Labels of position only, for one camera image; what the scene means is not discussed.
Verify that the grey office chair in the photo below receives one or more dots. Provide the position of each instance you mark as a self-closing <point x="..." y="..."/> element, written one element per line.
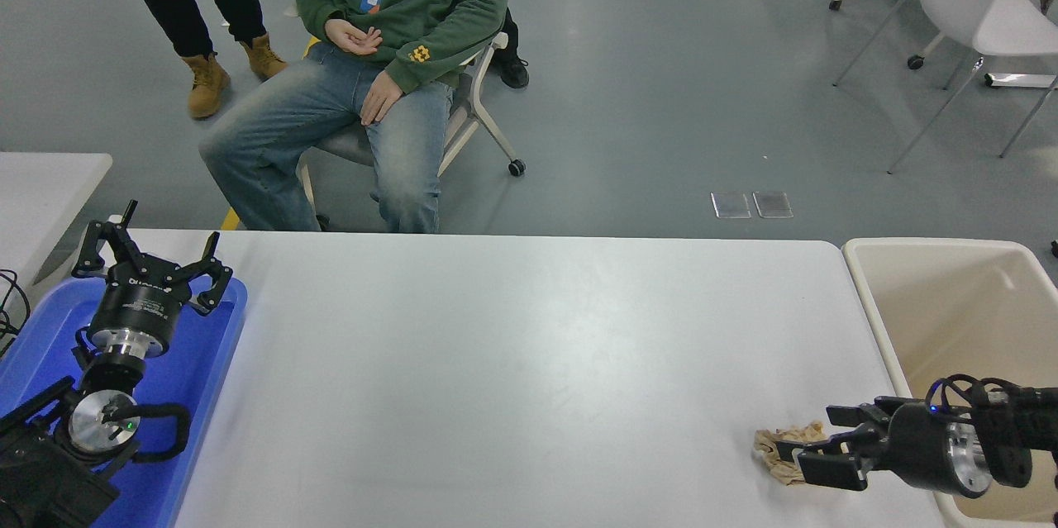
<point x="475" y="111"/>

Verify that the tan paper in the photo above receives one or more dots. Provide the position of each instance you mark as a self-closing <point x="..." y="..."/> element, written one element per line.
<point x="773" y="449"/>

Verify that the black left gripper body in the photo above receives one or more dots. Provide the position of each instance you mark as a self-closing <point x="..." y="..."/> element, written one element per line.
<point x="136" y="309"/>

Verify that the white table foot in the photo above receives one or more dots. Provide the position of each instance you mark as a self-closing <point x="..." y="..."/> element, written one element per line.
<point x="1021" y="80"/>

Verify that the metal floor plate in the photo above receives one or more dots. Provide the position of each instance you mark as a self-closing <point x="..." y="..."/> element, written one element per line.
<point x="731" y="205"/>
<point x="774" y="204"/>

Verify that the person's right hand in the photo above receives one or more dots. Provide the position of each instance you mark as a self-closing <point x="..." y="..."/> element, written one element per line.
<point x="351" y="36"/>

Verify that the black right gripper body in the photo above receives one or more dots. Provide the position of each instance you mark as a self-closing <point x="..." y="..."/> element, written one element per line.
<point x="917" y="445"/>

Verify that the person's left hand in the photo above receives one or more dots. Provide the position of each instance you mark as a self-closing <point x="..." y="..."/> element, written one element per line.
<point x="380" y="98"/>

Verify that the blue plastic tray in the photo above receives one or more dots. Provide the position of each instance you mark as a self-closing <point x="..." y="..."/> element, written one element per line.
<point x="207" y="363"/>

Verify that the white side table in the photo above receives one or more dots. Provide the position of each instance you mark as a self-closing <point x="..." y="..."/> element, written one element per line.
<point x="41" y="197"/>

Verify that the large pale plastic bin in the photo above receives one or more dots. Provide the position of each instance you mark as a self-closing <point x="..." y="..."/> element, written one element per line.
<point x="950" y="321"/>

